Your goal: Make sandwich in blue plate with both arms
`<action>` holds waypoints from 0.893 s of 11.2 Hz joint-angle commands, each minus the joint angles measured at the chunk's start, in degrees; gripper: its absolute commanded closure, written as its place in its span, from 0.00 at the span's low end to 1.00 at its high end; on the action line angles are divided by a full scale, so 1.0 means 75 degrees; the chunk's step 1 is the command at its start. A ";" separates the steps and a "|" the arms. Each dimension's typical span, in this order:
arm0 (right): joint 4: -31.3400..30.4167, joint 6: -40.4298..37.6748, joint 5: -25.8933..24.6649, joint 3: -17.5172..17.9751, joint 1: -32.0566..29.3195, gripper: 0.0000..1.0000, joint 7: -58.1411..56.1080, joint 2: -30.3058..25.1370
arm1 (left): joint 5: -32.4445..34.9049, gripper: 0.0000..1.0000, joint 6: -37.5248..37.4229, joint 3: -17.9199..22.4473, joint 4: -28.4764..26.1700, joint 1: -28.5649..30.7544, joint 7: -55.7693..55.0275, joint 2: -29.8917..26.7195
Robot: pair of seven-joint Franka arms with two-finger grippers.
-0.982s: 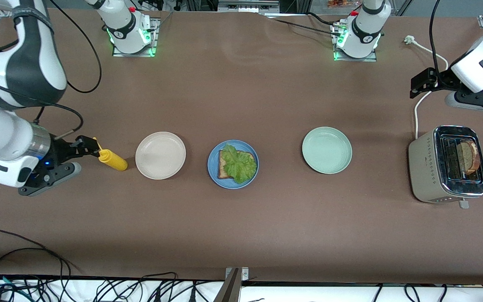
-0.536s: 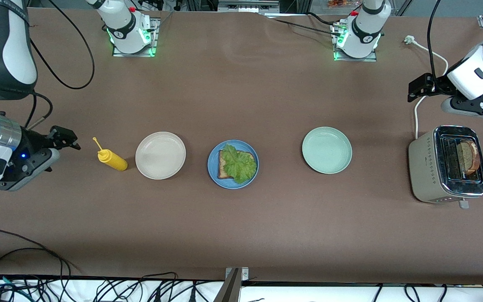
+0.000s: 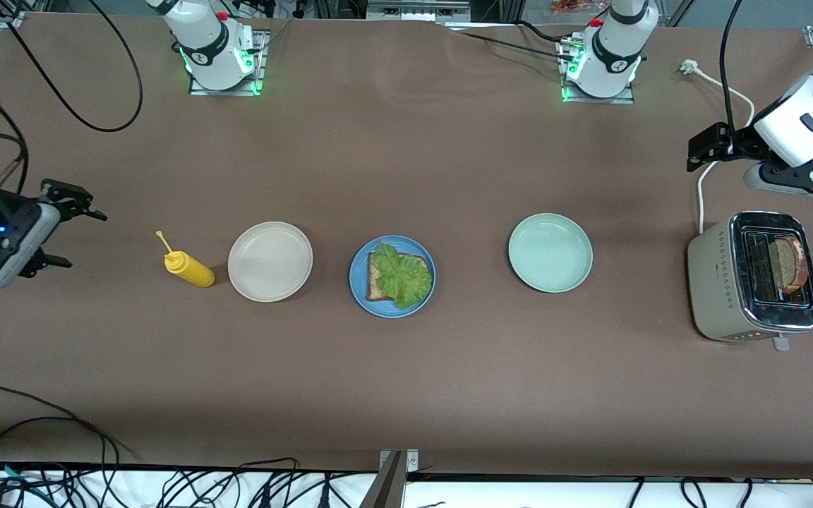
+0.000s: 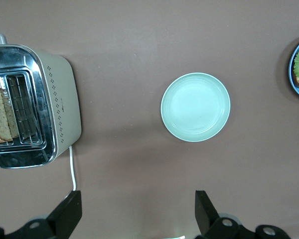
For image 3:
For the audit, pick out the green lettuce leaf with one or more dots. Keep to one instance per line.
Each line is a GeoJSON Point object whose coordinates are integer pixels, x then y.
{"type": "Point", "coordinates": [406, 279]}

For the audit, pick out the orange snack packet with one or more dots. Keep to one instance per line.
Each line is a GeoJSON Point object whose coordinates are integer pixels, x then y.
{"type": "Point", "coordinates": [569, 5]}

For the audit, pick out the silver metal table bracket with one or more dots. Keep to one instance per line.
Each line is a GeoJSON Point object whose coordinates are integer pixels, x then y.
{"type": "Point", "coordinates": [412, 460]}

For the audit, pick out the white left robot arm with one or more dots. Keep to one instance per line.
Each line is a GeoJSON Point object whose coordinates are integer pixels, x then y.
{"type": "Point", "coordinates": [615, 53]}

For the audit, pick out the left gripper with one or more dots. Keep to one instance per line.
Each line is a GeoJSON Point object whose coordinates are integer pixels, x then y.
{"type": "Point", "coordinates": [739, 144]}

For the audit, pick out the dark metal bar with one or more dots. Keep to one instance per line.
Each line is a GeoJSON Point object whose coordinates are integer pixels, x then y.
{"type": "Point", "coordinates": [385, 487]}

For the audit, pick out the beige chrome toaster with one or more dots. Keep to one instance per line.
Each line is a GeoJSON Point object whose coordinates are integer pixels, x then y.
{"type": "Point", "coordinates": [713, 289]}

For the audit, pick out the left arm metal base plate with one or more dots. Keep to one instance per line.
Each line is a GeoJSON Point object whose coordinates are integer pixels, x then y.
{"type": "Point", "coordinates": [590, 99]}

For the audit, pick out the beige round plate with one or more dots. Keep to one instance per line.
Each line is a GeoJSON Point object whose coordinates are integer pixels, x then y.
{"type": "Point", "coordinates": [270, 262]}

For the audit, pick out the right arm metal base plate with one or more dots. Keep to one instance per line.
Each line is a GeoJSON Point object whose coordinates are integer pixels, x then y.
{"type": "Point", "coordinates": [223, 92]}

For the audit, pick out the brown bread slice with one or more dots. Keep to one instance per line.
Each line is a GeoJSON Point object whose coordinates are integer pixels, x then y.
{"type": "Point", "coordinates": [372, 286]}
{"type": "Point", "coordinates": [791, 264]}

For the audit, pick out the silver metal box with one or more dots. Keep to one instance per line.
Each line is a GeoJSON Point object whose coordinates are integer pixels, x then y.
{"type": "Point", "coordinates": [417, 8]}

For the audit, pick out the yellow mustard squeeze bottle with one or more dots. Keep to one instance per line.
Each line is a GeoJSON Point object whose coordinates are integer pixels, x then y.
{"type": "Point", "coordinates": [195, 271]}

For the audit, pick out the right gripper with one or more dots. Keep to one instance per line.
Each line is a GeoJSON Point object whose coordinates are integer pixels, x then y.
{"type": "Point", "coordinates": [5, 212]}

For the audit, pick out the blue round plate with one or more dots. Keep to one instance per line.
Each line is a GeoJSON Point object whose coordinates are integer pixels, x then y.
{"type": "Point", "coordinates": [358, 279]}

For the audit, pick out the mint green round plate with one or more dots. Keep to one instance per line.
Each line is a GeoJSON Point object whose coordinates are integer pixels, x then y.
{"type": "Point", "coordinates": [551, 252]}

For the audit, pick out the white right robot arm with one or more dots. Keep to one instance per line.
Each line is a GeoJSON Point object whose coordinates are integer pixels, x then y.
{"type": "Point", "coordinates": [205, 42]}

